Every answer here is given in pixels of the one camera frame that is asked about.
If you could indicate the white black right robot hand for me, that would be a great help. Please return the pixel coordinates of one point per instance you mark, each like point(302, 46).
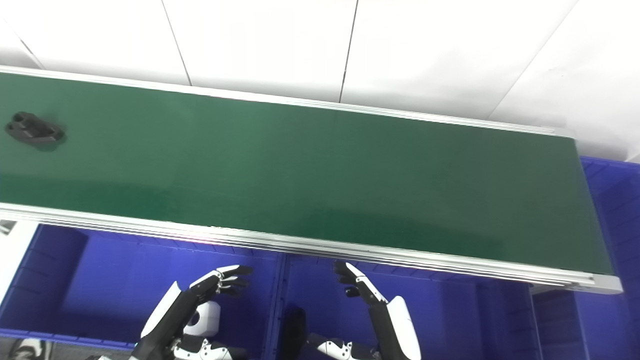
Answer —
point(395, 330)

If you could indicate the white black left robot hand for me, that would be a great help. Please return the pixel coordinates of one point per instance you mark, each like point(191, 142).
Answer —
point(165, 320)

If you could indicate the black flanged metal part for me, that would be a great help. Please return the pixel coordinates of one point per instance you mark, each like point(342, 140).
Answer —
point(33, 130)

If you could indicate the white plastic part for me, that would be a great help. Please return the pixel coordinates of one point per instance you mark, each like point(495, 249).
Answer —
point(209, 316)

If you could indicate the blue plastic bin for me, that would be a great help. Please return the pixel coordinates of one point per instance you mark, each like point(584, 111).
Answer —
point(110, 285)
point(615, 250)
point(440, 315)

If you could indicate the green conveyor belt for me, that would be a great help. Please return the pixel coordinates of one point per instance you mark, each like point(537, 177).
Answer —
point(310, 175)

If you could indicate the black white patterned object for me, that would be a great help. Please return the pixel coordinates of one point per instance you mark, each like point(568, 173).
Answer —
point(27, 350)

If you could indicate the grey conveyor support bracket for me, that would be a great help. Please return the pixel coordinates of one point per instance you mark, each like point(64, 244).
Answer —
point(6, 227)

